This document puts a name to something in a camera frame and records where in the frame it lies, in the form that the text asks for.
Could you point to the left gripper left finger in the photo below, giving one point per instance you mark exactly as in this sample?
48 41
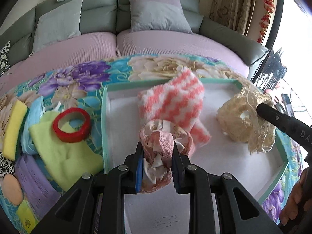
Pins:
121 180

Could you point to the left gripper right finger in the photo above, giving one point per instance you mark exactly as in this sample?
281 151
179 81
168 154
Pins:
191 179

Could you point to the pink floral scrunchie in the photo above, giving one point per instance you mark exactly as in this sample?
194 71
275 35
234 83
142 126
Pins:
158 138

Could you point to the green microfiber cloth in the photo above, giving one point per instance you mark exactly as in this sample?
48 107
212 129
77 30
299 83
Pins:
65 162

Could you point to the cream lace scrunchie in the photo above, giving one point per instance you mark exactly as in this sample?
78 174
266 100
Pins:
239 120

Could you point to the red tape roll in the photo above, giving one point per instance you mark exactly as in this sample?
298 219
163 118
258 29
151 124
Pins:
72 125

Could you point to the pink white fuzzy sock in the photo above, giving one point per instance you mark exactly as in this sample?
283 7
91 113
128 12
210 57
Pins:
179 101

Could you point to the peach makeup sponge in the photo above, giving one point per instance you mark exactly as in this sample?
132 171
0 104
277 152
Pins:
11 189

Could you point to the yellow green sponge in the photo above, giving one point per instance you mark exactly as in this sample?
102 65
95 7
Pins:
18 113

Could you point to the leopard print scrunchie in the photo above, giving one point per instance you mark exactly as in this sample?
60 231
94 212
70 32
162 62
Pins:
6 166

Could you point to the person right hand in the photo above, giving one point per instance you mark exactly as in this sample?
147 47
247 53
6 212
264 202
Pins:
290 210

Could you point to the small green yellow packet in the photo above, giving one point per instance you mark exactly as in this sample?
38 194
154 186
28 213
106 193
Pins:
26 216

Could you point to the floral blue blanket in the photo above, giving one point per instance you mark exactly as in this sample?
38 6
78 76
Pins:
108 91

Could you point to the red hanging decoration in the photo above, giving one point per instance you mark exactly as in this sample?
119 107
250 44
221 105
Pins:
265 20

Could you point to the beige patterned curtain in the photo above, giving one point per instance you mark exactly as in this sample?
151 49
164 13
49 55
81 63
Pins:
234 14

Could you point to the grey sofa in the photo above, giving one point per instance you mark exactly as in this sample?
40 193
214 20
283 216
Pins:
106 28

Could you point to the black white patterned cushion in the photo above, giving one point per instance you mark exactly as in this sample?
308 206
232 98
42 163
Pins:
4 59

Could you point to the left grey cushion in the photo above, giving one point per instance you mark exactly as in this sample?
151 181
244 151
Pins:
55 23

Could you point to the right grey purple cushion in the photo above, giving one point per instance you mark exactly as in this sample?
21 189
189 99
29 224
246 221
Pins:
163 15

